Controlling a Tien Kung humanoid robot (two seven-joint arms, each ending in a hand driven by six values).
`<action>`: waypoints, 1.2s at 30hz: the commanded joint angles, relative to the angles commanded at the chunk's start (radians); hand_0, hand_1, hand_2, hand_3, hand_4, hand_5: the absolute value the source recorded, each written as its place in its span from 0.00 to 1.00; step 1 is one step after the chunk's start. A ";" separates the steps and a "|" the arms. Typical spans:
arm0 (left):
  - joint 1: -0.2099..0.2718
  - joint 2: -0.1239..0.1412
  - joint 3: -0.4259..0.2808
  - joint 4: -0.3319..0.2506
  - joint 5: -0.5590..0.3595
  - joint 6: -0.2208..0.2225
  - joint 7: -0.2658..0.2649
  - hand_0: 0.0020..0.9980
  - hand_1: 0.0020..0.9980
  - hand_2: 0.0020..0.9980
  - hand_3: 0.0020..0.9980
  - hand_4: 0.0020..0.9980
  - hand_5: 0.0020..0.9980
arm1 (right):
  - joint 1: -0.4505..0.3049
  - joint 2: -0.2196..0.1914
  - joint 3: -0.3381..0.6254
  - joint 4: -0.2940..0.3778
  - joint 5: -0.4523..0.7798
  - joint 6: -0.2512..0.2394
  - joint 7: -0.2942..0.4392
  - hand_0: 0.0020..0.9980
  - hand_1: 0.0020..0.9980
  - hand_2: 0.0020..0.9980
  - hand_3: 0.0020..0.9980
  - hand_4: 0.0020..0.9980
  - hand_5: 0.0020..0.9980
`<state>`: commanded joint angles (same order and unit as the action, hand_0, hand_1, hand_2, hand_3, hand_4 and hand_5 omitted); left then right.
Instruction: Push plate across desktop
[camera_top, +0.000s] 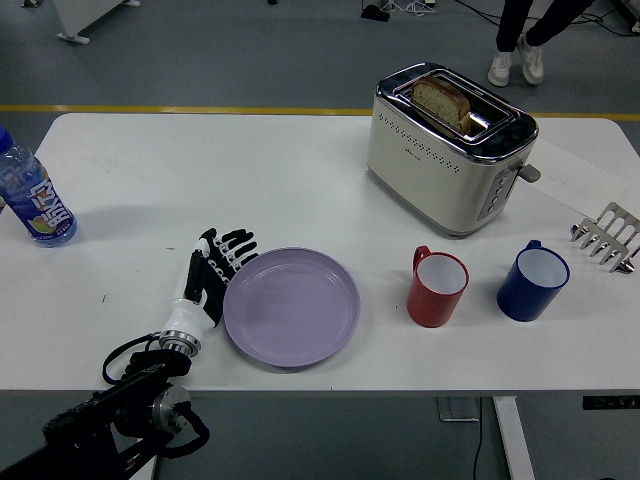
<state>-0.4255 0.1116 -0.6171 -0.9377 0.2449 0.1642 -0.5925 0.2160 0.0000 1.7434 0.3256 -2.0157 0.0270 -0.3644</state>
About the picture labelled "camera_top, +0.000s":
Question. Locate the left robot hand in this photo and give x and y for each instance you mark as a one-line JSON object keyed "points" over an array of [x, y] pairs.
{"points": [[200, 285]]}

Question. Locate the purple plastic plate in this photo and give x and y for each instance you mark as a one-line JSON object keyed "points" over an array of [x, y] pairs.
{"points": [[292, 307]]}

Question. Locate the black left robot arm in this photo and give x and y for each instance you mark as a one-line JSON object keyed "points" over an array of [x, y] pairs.
{"points": [[130, 400]]}

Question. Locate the blue drink bottle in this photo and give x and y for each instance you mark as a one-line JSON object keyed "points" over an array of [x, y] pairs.
{"points": [[35, 200]]}

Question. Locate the red mug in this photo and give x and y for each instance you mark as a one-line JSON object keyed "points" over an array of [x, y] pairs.
{"points": [[436, 292]]}

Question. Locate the cream and chrome toaster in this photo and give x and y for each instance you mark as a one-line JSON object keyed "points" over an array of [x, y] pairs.
{"points": [[440, 170]]}

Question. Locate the grey box under table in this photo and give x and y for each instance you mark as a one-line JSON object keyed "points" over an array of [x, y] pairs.
{"points": [[457, 409]]}

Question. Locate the white furniture base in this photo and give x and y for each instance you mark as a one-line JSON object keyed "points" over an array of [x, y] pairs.
{"points": [[80, 17]]}

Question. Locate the brown bread slice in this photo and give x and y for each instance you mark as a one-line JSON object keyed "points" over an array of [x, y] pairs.
{"points": [[442, 102]]}

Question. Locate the black device on floor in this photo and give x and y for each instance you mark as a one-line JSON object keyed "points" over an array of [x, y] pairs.
{"points": [[375, 13]]}

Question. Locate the blue mug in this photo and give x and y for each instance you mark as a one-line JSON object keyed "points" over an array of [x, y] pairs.
{"points": [[532, 285]]}

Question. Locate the white table leg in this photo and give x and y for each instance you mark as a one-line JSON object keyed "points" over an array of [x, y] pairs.
{"points": [[512, 440]]}

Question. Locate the white paper sheet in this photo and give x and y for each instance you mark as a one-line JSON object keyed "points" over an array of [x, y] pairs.
{"points": [[580, 175]]}

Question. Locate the person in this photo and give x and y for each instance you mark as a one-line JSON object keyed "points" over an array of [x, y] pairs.
{"points": [[512, 25]]}

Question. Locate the metal toast rack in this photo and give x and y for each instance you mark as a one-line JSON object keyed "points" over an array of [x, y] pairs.
{"points": [[612, 235]]}

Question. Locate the black table control panel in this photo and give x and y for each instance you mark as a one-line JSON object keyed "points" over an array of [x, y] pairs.
{"points": [[611, 402]]}

